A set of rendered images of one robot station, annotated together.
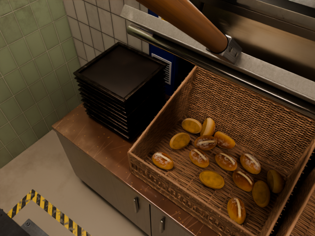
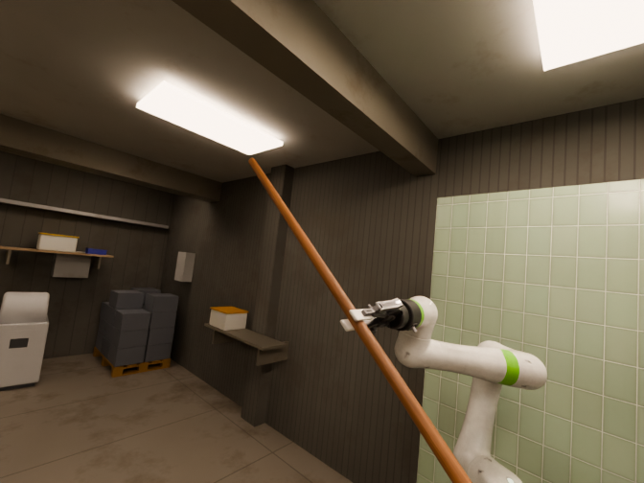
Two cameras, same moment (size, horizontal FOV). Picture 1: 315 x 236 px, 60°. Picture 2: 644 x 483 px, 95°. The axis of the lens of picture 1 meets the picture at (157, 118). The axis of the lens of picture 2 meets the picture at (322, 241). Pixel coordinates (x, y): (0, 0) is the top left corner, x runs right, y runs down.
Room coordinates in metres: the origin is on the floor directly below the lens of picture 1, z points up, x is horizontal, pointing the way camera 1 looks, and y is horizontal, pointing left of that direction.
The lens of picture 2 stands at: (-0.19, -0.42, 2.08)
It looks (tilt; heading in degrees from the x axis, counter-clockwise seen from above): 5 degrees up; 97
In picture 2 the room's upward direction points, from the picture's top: 6 degrees clockwise
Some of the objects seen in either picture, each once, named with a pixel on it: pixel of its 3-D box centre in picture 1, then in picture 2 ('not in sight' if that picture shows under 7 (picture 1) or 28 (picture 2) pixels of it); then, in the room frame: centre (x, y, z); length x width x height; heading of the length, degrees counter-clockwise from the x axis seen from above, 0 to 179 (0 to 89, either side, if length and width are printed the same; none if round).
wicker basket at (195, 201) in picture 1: (220, 149); not in sight; (0.60, -0.25, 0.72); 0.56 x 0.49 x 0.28; 53
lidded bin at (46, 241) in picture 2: not in sight; (57, 242); (-5.12, 3.93, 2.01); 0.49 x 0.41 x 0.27; 56
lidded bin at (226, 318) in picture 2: not in sight; (228, 317); (-1.85, 3.54, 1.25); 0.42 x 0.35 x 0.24; 146
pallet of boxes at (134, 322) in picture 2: not in sight; (135, 326); (-4.10, 4.73, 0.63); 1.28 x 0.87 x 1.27; 146
